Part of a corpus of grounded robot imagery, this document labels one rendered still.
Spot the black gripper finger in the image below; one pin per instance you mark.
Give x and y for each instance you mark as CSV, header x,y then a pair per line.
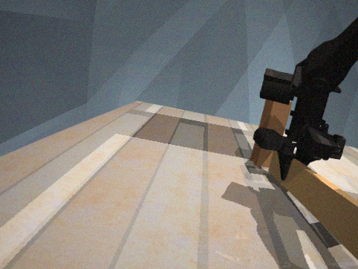
x,y
285,161
305,159

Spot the brown wooden post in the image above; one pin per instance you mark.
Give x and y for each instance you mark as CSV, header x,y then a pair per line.
x,y
274,116

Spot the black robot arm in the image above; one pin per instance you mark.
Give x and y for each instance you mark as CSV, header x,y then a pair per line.
x,y
314,78

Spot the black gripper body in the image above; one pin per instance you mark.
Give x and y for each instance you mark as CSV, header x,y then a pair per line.
x,y
271,140

